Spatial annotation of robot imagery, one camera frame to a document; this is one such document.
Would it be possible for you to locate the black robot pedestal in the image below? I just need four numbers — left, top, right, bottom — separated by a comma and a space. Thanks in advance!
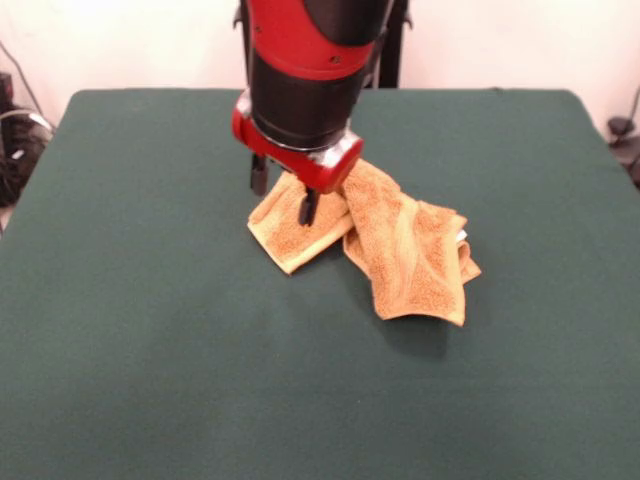
232, 0, 414, 91

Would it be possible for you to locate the black equipment pile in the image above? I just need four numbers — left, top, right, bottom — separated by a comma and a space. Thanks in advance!
0, 72, 55, 209

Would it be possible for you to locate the dark green table cloth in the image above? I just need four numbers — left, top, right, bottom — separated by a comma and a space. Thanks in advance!
0, 88, 640, 480

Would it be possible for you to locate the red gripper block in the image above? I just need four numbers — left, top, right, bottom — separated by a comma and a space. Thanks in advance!
231, 99, 365, 229

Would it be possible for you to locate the tan terry towel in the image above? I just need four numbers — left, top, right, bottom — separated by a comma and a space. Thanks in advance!
246, 159, 483, 329

